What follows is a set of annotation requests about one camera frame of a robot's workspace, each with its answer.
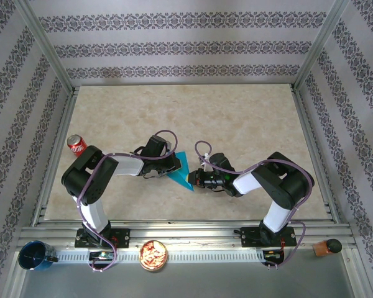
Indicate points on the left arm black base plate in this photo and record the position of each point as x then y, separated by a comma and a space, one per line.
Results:
122, 238

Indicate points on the small circuit board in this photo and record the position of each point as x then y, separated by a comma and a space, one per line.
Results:
272, 255
101, 255

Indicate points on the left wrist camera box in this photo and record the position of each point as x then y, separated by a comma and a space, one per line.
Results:
169, 148

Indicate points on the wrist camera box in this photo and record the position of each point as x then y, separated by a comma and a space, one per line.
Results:
169, 148
206, 163

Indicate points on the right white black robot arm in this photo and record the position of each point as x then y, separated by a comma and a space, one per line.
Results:
286, 183

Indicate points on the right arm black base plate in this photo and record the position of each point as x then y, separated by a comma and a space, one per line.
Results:
250, 238

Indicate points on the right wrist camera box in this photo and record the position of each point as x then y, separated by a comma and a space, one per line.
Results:
206, 163

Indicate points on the blue mug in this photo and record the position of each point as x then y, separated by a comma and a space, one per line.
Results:
34, 256

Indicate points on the red soda can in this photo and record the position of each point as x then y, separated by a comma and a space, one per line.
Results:
78, 148

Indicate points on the aluminium side rail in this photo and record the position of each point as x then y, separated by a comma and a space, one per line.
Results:
307, 124
54, 155

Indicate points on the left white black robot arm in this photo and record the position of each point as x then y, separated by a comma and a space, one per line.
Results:
90, 183

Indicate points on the round tin of red food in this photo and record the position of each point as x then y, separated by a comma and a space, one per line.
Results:
153, 255

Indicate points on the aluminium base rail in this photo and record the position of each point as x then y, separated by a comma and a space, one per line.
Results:
189, 231

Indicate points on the aluminium frame post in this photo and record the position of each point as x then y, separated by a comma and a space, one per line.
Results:
49, 51
319, 43

